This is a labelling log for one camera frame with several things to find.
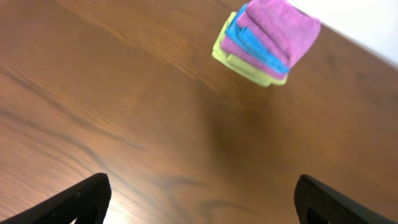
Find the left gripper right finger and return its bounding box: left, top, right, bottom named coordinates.
left=294, top=174, right=397, bottom=224

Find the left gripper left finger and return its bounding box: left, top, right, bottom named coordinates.
left=1, top=173, right=111, bottom=224

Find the large purple microfiber cloth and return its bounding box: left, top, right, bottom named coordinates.
left=237, top=0, right=321, bottom=68

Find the folded green cloth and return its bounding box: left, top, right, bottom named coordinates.
left=211, top=12, right=287, bottom=87

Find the folded purple cloth in stack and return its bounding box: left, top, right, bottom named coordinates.
left=221, top=36, right=289, bottom=80

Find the folded blue cloth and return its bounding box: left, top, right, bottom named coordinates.
left=224, top=4, right=290, bottom=73

